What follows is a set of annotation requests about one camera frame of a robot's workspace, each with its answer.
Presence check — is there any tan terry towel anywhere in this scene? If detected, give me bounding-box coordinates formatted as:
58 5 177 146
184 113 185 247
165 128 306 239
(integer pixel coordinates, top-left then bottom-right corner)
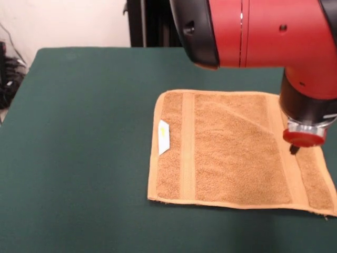
146 89 337 219

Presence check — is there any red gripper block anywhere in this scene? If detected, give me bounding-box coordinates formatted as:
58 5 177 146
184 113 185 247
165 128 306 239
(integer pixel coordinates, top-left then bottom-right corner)
282 128 325 155

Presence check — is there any black equipment with cables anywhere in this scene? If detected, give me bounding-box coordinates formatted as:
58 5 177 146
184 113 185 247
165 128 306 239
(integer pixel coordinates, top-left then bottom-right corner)
0 22 28 110

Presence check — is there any dark green table cloth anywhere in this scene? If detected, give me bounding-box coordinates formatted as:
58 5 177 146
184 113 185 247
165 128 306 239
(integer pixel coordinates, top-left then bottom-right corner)
0 46 337 253

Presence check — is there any black stand behind table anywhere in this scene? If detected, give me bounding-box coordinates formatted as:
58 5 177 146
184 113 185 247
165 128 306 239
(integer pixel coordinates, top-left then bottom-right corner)
125 0 184 48

